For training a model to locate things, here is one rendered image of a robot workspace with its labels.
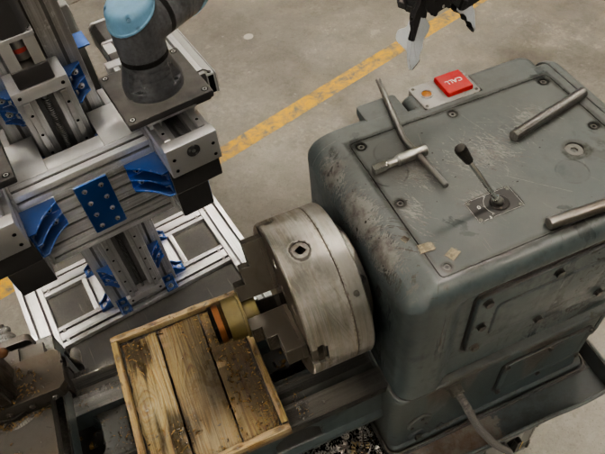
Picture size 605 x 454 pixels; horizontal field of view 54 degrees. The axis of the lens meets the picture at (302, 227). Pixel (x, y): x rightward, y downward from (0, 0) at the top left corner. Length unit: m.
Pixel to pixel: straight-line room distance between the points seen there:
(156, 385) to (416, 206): 0.68
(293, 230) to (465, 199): 0.31
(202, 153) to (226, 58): 2.17
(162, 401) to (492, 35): 2.94
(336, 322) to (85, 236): 0.87
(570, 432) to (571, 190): 1.30
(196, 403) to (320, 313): 0.41
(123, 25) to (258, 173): 1.60
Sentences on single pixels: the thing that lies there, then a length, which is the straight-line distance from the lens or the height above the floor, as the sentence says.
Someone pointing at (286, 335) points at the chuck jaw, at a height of 1.11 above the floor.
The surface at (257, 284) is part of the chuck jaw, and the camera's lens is 1.15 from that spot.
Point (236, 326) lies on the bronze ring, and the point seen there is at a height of 1.10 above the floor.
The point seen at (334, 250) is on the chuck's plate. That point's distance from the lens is 1.05.
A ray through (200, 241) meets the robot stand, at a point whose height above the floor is 0.21.
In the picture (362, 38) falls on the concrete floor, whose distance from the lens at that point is 3.68.
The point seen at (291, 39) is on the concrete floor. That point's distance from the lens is 3.71.
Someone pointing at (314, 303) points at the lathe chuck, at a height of 1.20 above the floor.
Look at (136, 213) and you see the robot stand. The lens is 1.72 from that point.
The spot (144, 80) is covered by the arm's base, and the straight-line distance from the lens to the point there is 1.50.
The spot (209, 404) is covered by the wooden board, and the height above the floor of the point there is 0.88.
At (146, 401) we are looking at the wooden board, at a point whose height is 0.88.
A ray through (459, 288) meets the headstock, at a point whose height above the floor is 1.24.
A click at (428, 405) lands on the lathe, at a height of 0.74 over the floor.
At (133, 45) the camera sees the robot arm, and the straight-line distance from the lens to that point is 1.45.
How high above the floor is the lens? 2.09
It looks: 52 degrees down
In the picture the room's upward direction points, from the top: 7 degrees counter-clockwise
